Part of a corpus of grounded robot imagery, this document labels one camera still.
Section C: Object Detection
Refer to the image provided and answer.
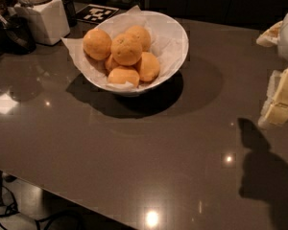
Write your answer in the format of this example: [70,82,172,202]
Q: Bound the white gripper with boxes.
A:
[256,13,288,129]

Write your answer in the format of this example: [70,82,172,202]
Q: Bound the white bowl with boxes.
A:
[76,10,190,97]

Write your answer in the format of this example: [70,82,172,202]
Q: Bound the small hidden middle orange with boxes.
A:
[105,56,119,73]

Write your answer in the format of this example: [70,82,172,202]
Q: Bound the white paper liner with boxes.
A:
[60,5,187,91]

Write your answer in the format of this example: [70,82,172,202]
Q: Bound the black white marker tag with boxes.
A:
[76,4,118,24]

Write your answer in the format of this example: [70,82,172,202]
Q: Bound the dark small container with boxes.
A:
[61,0,77,27]

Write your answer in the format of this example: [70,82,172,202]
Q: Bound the white ceramic jar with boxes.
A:
[14,0,70,46]

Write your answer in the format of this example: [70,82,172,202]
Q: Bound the black pan with handle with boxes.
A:
[0,14,36,55]

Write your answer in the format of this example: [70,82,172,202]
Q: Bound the black floor cables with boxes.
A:
[0,171,84,230]

